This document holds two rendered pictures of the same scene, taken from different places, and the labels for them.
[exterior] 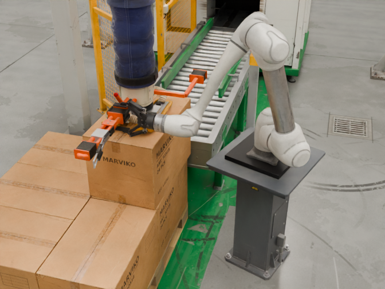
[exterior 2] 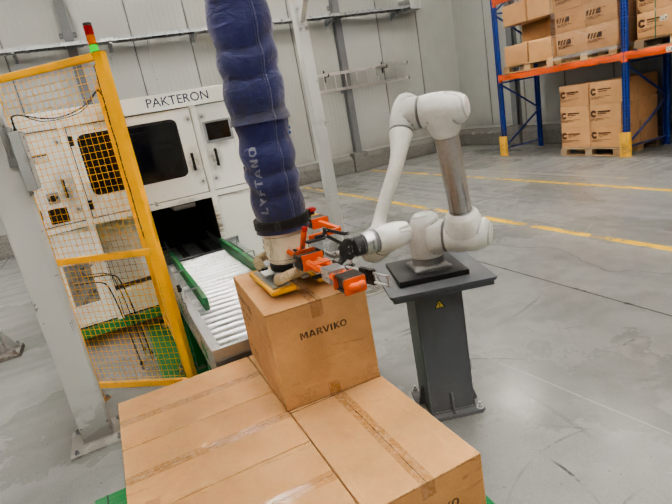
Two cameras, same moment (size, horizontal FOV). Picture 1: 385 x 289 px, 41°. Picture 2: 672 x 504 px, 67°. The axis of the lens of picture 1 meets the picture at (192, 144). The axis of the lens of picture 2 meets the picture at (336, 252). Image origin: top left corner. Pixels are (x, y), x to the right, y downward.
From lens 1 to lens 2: 1.77 m
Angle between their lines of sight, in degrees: 38
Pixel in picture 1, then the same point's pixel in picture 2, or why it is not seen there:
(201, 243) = not seen: hidden behind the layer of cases
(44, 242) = (316, 481)
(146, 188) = (365, 349)
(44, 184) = (207, 442)
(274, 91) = (457, 161)
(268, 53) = (461, 107)
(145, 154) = (357, 297)
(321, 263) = (498, 372)
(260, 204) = (451, 322)
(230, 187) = not seen: hidden behind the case
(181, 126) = (399, 230)
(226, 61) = (403, 147)
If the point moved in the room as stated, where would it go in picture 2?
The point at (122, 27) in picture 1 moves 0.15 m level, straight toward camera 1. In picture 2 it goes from (271, 150) to (299, 146)
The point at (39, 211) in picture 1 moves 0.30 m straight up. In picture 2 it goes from (250, 464) to (229, 384)
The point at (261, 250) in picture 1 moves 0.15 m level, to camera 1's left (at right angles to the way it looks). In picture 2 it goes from (464, 380) to (446, 394)
